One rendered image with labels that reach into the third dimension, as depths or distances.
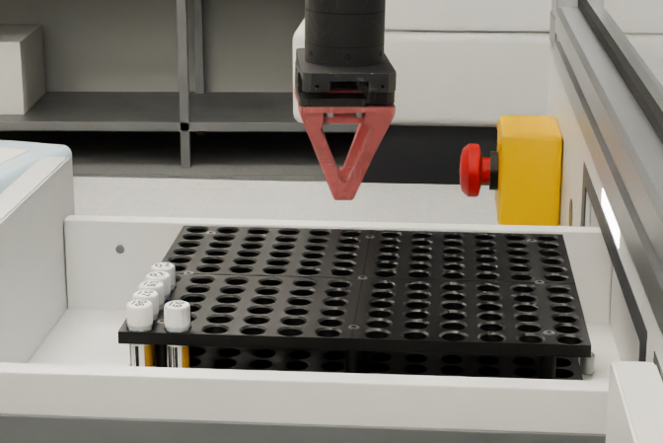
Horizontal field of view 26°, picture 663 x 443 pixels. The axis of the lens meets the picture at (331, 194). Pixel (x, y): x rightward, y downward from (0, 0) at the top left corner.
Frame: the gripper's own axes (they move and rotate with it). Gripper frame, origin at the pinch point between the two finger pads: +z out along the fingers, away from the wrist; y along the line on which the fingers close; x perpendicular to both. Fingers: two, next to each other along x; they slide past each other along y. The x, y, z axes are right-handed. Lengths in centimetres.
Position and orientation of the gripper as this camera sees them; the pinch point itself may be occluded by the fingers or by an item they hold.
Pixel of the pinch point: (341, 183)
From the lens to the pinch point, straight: 105.4
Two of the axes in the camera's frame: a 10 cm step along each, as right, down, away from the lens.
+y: -0.7, -2.7, 9.6
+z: -0.2, 9.6, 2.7
